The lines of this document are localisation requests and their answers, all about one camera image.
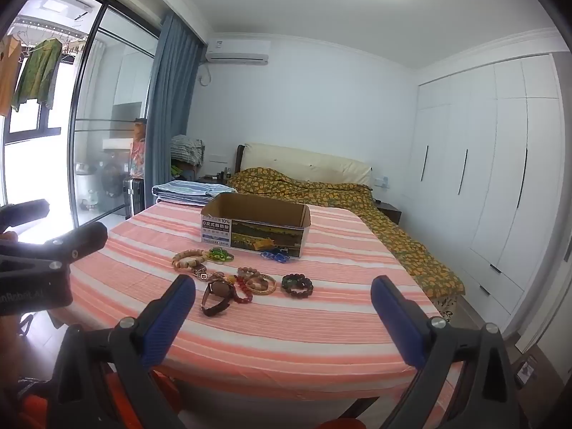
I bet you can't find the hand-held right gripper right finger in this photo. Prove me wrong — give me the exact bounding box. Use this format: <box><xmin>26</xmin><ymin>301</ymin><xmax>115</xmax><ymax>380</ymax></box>
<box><xmin>370</xmin><ymin>275</ymin><xmax>532</xmax><ymax>429</ymax></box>

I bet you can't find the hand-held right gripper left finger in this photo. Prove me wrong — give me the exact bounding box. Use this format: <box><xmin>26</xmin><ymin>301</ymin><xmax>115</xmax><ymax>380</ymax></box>
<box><xmin>49</xmin><ymin>274</ymin><xmax>197</xmax><ymax>429</ymax></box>

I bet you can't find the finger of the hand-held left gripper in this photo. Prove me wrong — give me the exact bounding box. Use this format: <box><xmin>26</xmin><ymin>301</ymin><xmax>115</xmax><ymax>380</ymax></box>
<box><xmin>0</xmin><ymin>199</ymin><xmax>50</xmax><ymax>230</ymax></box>
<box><xmin>0</xmin><ymin>221</ymin><xmax>108</xmax><ymax>273</ymax></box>

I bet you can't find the light wooden bead bracelet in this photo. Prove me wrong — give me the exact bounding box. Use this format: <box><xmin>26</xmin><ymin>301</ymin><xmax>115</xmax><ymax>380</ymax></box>
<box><xmin>172</xmin><ymin>249</ymin><xmax>211</xmax><ymax>271</ymax></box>

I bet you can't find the brown strap wristwatch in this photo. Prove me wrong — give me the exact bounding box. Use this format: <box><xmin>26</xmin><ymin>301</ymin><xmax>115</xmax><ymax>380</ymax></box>
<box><xmin>200</xmin><ymin>277</ymin><xmax>237</xmax><ymax>318</ymax></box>

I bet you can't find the dark bead bracelet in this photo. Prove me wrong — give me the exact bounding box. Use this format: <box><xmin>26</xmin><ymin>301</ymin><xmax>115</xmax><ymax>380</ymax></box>
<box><xmin>281</xmin><ymin>273</ymin><xmax>314</xmax><ymax>299</ymax></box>

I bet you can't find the cardboard box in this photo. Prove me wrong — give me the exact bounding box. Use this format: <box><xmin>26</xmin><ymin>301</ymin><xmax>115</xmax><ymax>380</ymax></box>
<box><xmin>199</xmin><ymin>193</ymin><xmax>311</xmax><ymax>259</ymax></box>

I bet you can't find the white bin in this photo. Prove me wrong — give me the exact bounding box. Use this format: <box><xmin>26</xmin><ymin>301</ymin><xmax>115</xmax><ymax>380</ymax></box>
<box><xmin>76</xmin><ymin>163</ymin><xmax>97</xmax><ymax>208</ymax></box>

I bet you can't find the silver suitcase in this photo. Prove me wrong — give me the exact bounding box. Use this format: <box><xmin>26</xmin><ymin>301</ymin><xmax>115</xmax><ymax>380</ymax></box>
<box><xmin>123</xmin><ymin>178</ymin><xmax>146</xmax><ymax>220</ymax></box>

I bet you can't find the hanging floral garment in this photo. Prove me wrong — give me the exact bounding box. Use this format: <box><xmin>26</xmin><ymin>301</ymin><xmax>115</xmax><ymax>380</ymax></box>
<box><xmin>129</xmin><ymin>118</ymin><xmax>148</xmax><ymax>179</ymax></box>

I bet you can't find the pink striped bed sheet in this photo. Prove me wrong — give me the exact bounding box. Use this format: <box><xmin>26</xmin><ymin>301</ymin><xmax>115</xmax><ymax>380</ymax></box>
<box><xmin>51</xmin><ymin>201</ymin><xmax>448</xmax><ymax>400</ymax></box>

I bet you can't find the folded blue striped blanket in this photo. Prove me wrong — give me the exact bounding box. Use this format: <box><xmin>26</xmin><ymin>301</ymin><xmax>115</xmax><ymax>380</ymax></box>
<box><xmin>152</xmin><ymin>180</ymin><xmax>237</xmax><ymax>207</ymax></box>

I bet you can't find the yellow floral blanket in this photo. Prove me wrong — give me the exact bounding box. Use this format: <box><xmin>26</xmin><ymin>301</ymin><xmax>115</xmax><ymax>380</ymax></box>
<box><xmin>227</xmin><ymin>167</ymin><xmax>465</xmax><ymax>298</ymax></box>

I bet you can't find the pile of checked clothes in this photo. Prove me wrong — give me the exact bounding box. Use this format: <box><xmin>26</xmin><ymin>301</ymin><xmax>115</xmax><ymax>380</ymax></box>
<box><xmin>170</xmin><ymin>135</ymin><xmax>205</xmax><ymax>166</ymax></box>

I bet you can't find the small printed box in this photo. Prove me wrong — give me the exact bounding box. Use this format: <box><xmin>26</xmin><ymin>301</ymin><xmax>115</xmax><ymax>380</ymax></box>
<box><xmin>516</xmin><ymin>353</ymin><xmax>539</xmax><ymax>387</ymax></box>

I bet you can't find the hanging green garment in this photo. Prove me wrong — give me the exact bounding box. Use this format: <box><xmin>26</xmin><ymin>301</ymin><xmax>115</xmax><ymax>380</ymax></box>
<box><xmin>11</xmin><ymin>38</ymin><xmax>63</xmax><ymax>112</ymax></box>

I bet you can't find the hanging yellow garment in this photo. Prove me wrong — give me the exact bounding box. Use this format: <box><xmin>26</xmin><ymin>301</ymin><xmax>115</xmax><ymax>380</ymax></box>
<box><xmin>0</xmin><ymin>36</ymin><xmax>23</xmax><ymax>117</ymax></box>

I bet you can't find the blue curtain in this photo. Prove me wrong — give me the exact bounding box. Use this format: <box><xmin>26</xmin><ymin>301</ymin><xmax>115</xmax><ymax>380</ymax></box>
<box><xmin>145</xmin><ymin>11</ymin><xmax>207</xmax><ymax>208</ymax></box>

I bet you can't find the white wardrobe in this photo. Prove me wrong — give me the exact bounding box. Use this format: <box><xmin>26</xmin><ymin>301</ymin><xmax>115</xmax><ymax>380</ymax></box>
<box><xmin>400</xmin><ymin>29</ymin><xmax>570</xmax><ymax>336</ymax></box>

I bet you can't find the ceiling clothes drying rack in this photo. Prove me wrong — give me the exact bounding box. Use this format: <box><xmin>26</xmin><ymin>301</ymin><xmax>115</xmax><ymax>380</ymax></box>
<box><xmin>9</xmin><ymin>13</ymin><xmax>88</xmax><ymax>63</ymax></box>

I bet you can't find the cream padded headboard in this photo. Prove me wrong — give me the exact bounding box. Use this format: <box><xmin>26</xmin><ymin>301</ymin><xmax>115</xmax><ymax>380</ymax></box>
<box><xmin>243</xmin><ymin>143</ymin><xmax>373</xmax><ymax>188</ymax></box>

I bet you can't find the sliding glass door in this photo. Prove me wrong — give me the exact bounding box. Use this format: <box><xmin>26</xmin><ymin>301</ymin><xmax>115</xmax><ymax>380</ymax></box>
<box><xmin>67</xmin><ymin>2</ymin><xmax>162</xmax><ymax>228</ymax></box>

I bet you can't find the white air conditioner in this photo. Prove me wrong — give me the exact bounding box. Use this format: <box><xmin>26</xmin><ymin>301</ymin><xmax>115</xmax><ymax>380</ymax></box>
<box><xmin>206</xmin><ymin>38</ymin><xmax>272</xmax><ymax>64</ymax></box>

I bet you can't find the red bead bracelet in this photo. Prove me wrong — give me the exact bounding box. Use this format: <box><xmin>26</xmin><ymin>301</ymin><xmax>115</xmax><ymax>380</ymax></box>
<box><xmin>235</xmin><ymin>276</ymin><xmax>255</xmax><ymax>305</ymax></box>

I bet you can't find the tan bead bracelet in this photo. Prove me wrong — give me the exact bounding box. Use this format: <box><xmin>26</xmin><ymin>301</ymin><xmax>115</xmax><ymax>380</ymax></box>
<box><xmin>248</xmin><ymin>273</ymin><xmax>278</xmax><ymax>296</ymax></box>

